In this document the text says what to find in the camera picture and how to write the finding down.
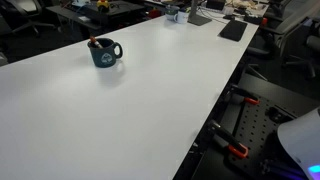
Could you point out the dark teal logo mug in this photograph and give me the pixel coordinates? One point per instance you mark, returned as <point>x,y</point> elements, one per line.
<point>106,57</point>

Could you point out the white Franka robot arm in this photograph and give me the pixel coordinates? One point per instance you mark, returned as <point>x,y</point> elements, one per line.
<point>301,140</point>

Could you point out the small white cup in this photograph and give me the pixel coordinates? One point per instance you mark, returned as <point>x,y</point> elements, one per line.
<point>229,10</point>

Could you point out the white mug with dark print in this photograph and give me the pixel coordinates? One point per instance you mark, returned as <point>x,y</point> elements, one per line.
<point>182,17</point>

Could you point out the dark green mug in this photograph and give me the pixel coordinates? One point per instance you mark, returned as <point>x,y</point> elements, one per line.
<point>171,14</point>

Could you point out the grey monitor stand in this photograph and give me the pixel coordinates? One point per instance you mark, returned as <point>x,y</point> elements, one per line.
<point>197,17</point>

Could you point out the black mouse pad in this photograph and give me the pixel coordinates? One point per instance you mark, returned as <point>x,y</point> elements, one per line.
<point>233,30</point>

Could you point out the black computer mouse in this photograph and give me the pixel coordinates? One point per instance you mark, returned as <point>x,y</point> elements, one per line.
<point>229,17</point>

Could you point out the black monitor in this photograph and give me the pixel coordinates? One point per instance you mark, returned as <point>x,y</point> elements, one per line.
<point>215,4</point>

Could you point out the yellow red emergency stop button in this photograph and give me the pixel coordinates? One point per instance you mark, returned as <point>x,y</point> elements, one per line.
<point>103,5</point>

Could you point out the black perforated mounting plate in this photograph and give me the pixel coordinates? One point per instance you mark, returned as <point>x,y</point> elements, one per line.
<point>255,130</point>

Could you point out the white paper sheet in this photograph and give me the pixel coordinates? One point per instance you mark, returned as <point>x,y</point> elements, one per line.
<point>83,19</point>

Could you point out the black rectangular box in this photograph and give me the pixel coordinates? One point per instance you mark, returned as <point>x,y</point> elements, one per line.
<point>253,19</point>

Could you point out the small white blue box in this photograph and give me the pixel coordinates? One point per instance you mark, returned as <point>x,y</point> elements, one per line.
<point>80,3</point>

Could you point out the beige clutter pile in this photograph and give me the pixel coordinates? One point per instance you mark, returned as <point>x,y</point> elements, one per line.
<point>242,4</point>

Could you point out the black knob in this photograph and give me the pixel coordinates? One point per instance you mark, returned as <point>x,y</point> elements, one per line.
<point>277,115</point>

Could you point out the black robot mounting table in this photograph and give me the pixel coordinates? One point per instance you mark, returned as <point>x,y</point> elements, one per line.
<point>280,91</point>

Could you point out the black background desk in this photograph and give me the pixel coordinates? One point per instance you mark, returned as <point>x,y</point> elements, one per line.
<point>66,13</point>

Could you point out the small red orange object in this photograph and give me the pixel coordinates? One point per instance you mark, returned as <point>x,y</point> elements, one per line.
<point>264,21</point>

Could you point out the black office chair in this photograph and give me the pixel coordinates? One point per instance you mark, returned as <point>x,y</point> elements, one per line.
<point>305,61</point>

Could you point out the grey backed office chair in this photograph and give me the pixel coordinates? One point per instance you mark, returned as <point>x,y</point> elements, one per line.
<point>295,15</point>

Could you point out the dark office chair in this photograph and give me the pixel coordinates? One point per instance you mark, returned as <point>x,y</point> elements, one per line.
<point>20,15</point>

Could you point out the grey object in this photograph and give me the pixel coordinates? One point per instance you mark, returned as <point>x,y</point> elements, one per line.
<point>2,59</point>

